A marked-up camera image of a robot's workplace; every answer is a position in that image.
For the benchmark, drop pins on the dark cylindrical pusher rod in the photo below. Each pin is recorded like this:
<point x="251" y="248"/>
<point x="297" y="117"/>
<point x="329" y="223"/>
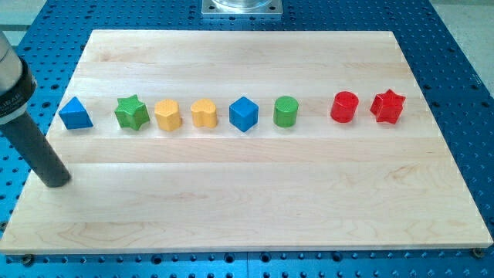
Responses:
<point x="31" y="143"/>

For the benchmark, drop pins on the blue triangle block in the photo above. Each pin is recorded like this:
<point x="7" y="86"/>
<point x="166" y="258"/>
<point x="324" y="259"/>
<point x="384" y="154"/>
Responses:
<point x="75" y="116"/>

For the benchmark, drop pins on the green star block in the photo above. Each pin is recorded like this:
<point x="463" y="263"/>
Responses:
<point x="131" y="112"/>

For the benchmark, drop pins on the red star block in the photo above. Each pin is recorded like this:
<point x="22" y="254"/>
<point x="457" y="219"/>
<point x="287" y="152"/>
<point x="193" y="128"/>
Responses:
<point x="387" y="107"/>

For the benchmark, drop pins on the yellow hexagon block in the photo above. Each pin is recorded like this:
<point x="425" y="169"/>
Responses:
<point x="168" y="115"/>

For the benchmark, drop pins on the wooden board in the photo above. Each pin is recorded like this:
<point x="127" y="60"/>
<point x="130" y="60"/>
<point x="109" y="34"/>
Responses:
<point x="318" y="185"/>

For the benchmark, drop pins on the yellow heart block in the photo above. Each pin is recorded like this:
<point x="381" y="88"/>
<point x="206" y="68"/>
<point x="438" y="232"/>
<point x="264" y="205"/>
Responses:
<point x="204" y="113"/>

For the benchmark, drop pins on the blue cube block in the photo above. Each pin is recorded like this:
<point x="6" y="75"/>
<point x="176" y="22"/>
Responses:
<point x="243" y="114"/>

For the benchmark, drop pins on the green cylinder block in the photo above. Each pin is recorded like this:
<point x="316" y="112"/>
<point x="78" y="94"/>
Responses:
<point x="285" y="111"/>

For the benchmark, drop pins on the red cylinder block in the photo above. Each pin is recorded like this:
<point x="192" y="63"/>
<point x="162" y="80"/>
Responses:
<point x="344" y="106"/>

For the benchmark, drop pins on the blue perforated table plate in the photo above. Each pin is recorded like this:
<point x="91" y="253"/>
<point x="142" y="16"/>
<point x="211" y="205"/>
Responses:
<point x="459" y="100"/>

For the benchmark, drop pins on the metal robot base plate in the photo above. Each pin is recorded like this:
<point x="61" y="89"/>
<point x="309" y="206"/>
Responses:
<point x="241" y="7"/>

